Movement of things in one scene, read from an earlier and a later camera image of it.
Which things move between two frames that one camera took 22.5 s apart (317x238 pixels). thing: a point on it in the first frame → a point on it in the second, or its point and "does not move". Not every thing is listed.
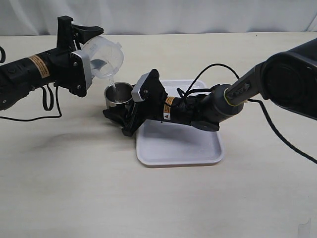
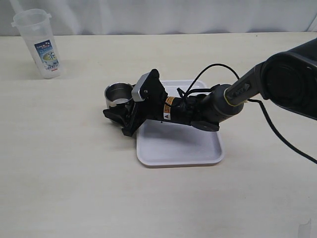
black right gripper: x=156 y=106 does not move
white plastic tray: x=163 y=143 does not move
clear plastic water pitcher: x=106 y=56 → x=35 y=26
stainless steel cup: x=119 y=94 does not move
